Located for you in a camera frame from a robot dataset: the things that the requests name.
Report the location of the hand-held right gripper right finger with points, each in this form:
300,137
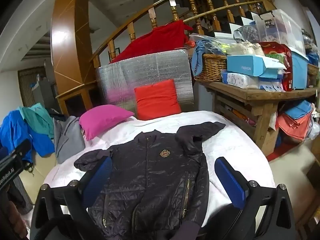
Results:
231,182

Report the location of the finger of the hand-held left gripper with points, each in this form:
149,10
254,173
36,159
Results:
23,148

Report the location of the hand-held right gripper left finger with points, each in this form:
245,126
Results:
100,177

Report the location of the black jacket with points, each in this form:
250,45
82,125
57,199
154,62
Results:
155,180

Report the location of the blue jacket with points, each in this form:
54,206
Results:
15,132

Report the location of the cream sofa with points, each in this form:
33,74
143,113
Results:
37,172

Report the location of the teal jacket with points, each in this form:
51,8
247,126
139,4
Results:
37,120

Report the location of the white blanket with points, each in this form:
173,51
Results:
225,140

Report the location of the grey coat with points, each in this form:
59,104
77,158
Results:
68,140

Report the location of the navy garment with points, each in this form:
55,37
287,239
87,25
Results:
56,115

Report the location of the grey refrigerator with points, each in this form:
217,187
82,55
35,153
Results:
42,95

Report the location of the red floor mat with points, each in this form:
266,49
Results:
281,153

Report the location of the magenta pillow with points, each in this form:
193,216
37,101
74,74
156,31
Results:
105,120

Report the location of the brown curtain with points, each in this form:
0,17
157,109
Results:
28,85

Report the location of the stack of orange cloths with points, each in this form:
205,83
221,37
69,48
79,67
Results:
292,127

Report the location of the wooden table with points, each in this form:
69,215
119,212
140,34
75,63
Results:
250,93

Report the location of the red pillow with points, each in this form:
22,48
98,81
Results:
157,100

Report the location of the folded blue cloth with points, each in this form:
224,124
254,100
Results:
297,108

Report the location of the white tissue pack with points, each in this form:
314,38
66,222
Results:
240,80

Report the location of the small blue white boxes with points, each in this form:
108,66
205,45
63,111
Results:
271,85

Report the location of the wicker basket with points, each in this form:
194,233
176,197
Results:
212,67

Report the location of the blue cardboard box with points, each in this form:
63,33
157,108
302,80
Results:
242,66

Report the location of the wooden pillar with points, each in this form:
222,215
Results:
72,42

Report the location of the silver foil panel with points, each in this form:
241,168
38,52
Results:
150,67

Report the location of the blue plastic bin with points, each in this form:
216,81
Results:
298,72

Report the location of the white plastic bag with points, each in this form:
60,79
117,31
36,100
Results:
245,47

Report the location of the red gift bag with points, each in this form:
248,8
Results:
275,48

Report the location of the red cloth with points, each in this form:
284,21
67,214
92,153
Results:
155,42

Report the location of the dark patterned bag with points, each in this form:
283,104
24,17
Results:
247,33

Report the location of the clear plastic storage box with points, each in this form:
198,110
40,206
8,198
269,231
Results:
285,30

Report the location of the wooden stair railing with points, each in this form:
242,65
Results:
193,5

